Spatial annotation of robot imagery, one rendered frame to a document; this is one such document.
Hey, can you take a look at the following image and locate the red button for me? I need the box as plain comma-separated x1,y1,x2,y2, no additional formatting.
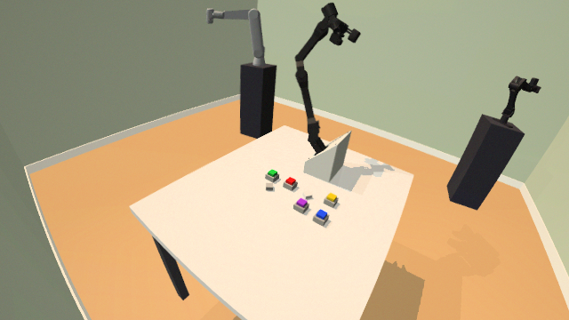
283,177,298,191

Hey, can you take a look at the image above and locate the blue button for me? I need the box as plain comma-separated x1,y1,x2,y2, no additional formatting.
312,209,330,226

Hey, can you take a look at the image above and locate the yellow button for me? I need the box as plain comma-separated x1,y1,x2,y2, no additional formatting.
323,192,339,208

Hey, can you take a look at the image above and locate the purple button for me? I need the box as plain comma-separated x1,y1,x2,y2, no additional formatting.
293,198,310,214

